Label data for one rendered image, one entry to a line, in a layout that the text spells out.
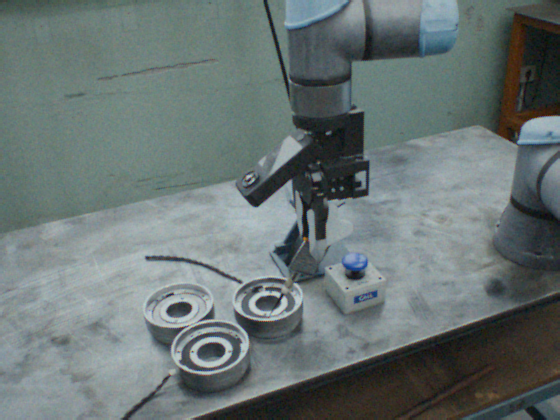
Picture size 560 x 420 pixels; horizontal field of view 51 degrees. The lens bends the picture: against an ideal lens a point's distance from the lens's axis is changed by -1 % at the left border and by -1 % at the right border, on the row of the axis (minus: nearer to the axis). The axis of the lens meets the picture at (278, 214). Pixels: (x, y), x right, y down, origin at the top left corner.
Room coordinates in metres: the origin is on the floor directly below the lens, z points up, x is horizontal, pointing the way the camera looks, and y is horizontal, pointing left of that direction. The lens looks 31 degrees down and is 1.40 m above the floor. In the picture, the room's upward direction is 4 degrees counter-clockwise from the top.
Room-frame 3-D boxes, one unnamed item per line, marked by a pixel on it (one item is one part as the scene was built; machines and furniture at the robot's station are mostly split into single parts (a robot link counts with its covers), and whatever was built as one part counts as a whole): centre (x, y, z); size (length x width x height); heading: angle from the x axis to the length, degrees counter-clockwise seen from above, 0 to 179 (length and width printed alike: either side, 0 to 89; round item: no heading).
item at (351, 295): (0.74, -0.12, 0.82); 0.08 x 0.07 x 0.05; 110
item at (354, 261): (0.74, -0.11, 0.85); 0.04 x 0.04 x 0.05
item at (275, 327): (0.70, 0.02, 0.82); 0.10 x 0.10 x 0.04
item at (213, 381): (0.61, 0.10, 0.82); 0.10 x 0.10 x 0.04
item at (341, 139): (0.70, -0.07, 1.07); 0.09 x 0.08 x 0.12; 107
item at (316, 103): (0.70, -0.06, 1.15); 0.08 x 0.08 x 0.05
